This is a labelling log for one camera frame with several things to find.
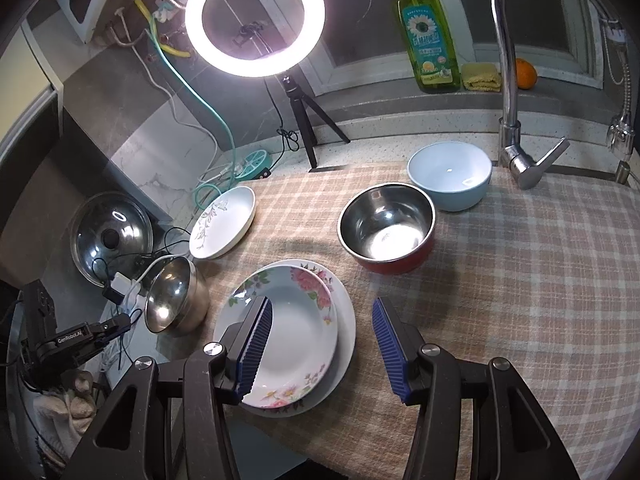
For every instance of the round teal power strip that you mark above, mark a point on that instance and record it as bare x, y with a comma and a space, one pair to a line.
255, 162

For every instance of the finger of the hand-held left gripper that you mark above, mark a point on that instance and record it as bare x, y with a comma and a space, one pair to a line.
115, 327

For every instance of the steel pot lid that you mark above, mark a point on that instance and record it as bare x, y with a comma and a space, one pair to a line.
110, 240

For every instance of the plaid tablecloth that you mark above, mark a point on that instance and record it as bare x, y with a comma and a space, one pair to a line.
500, 285

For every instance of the dark glass window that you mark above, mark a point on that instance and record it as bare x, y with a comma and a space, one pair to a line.
360, 5

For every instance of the chrome faucet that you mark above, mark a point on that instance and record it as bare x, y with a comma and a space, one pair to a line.
507, 85

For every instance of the white plate with leaf print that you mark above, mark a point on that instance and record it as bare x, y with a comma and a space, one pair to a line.
225, 225

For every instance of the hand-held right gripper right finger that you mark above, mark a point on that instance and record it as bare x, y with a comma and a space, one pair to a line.
392, 345

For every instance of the steel bowl with red outside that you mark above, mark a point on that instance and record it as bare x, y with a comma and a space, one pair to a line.
385, 225

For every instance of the yellow sponge cloth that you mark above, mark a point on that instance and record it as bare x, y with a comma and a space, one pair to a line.
480, 77

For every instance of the white power adapter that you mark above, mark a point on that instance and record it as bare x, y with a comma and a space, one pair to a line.
121, 285

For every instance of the large pink blossom plate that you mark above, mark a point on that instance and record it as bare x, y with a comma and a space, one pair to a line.
345, 330

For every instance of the green dish soap bottle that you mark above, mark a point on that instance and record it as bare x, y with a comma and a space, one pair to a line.
430, 45

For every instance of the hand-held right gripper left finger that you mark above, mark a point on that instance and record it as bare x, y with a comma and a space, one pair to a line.
255, 345

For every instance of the small peony print plate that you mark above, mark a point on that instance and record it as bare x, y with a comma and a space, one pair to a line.
295, 340

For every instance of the black tripod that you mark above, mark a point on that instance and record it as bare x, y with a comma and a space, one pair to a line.
302, 120

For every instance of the plain steel bowl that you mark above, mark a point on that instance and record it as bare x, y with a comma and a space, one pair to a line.
167, 295

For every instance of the light blue bowl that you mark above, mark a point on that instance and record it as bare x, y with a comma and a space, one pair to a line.
450, 175

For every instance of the orange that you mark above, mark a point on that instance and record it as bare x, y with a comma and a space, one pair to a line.
526, 74

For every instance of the small chrome sink post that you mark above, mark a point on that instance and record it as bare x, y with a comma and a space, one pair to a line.
622, 172

